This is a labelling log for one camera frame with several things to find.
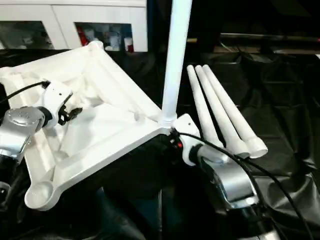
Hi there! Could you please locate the red carton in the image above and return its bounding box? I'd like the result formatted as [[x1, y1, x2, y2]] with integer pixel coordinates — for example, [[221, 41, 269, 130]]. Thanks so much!
[[75, 25, 89, 47]]

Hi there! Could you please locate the grey metal bar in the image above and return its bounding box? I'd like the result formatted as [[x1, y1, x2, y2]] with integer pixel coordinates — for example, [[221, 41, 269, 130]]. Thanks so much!
[[220, 32, 320, 44]]

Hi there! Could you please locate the white plastic table leg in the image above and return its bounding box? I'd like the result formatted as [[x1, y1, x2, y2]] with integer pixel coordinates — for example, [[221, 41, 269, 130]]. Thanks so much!
[[160, 0, 194, 124], [186, 65, 227, 149], [202, 64, 269, 159], [194, 65, 250, 157]]

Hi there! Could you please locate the black plastic mat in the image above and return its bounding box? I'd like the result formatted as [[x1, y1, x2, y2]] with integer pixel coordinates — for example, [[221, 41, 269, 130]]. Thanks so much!
[[0, 47, 320, 240]]

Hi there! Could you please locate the white cabinet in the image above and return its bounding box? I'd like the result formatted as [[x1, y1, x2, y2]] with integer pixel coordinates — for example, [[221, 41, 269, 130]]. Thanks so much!
[[0, 0, 149, 53]]

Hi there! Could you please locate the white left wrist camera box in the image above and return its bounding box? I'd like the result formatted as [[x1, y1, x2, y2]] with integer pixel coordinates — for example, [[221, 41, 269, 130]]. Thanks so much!
[[40, 81, 74, 129]]

